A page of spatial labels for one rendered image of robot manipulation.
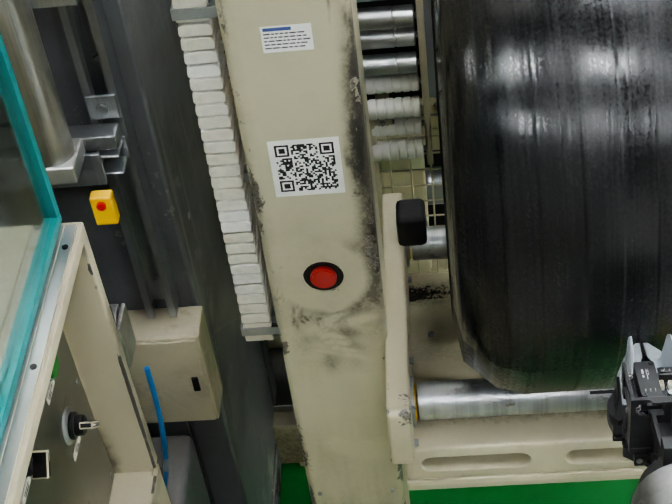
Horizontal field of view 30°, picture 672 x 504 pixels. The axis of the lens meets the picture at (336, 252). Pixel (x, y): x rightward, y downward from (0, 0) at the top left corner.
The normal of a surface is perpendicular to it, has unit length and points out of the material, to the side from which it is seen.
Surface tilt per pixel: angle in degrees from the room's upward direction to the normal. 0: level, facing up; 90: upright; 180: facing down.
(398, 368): 0
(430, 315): 0
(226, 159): 90
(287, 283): 90
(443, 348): 0
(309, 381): 90
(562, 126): 50
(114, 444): 90
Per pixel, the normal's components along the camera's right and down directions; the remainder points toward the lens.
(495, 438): -0.11, -0.74
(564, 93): -0.08, -0.06
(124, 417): -0.02, 0.67
